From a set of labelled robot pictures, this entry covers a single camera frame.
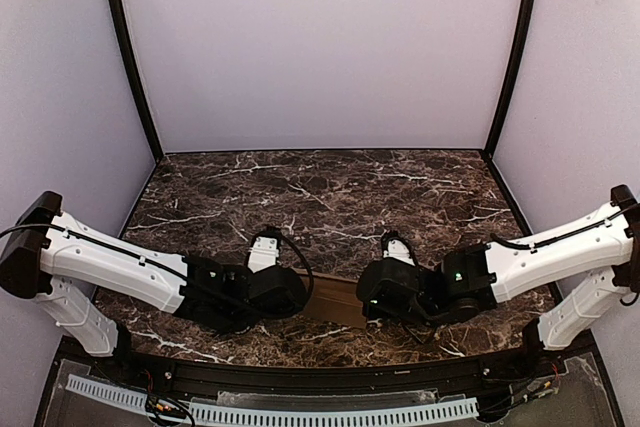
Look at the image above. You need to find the brown cardboard box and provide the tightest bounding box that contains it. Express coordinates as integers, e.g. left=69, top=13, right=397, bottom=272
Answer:
left=302, top=272, right=367, bottom=329

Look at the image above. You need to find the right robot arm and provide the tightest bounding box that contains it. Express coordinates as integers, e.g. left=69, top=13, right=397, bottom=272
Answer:
left=356, top=185, right=639, bottom=355

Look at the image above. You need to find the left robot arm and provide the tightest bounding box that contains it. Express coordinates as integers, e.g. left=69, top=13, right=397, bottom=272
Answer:
left=1, top=191, right=314, bottom=359

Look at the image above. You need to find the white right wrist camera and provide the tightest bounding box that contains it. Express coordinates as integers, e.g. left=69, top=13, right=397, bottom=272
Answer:
left=381, top=231, right=415, bottom=266

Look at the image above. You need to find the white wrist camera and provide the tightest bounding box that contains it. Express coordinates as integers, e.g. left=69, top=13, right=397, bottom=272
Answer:
left=246, top=233, right=280, bottom=273
left=381, top=231, right=415, bottom=266

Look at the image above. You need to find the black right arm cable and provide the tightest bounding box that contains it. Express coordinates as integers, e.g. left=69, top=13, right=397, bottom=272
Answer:
left=404, top=316, right=451, bottom=346

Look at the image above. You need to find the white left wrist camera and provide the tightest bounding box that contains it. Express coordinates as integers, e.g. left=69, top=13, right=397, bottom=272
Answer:
left=246, top=233, right=280, bottom=273

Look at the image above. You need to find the white slotted cable duct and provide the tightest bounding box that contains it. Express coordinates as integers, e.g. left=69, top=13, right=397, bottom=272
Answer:
left=65, top=374, right=479, bottom=426

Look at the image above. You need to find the black front table rail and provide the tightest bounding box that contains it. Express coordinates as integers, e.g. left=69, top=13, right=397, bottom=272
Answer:
left=59, top=334, right=571, bottom=398

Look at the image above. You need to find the black right frame post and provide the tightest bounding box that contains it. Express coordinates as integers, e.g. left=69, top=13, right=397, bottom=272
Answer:
left=484, top=0, right=535, bottom=158

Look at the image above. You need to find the black frame post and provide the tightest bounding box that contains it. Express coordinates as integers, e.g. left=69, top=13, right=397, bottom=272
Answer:
left=108, top=0, right=164, bottom=163
left=484, top=0, right=535, bottom=158

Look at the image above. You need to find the black left frame post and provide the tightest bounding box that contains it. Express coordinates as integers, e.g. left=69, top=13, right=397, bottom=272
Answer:
left=108, top=0, right=164, bottom=163

